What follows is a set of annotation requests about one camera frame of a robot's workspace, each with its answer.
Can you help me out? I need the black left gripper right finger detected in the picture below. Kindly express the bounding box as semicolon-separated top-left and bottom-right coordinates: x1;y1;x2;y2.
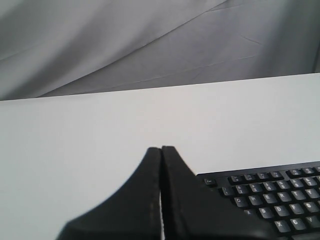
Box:
161;146;277;240

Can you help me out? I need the grey backdrop cloth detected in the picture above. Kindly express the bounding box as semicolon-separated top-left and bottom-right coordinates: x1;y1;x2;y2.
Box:
0;0;320;100

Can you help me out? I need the black acer keyboard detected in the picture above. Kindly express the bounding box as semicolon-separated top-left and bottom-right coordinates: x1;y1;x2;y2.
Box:
197;161;320;240

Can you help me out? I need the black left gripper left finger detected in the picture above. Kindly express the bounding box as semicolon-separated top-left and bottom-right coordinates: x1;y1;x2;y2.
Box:
57;147;162;240

